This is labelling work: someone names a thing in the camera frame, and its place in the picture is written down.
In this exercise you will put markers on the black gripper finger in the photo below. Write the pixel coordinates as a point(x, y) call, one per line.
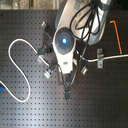
point(67, 90)
point(62, 78)

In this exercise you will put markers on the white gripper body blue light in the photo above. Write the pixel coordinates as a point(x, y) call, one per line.
point(64, 47)

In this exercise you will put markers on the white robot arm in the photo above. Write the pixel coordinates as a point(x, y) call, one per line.
point(77, 26)

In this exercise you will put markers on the orange hex key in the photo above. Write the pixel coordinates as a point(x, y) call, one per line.
point(117, 35)

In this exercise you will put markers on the blue connector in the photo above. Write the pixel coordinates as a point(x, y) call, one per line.
point(1, 89)

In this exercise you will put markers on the metal cable clip bracket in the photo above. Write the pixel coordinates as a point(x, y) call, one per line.
point(100, 58)

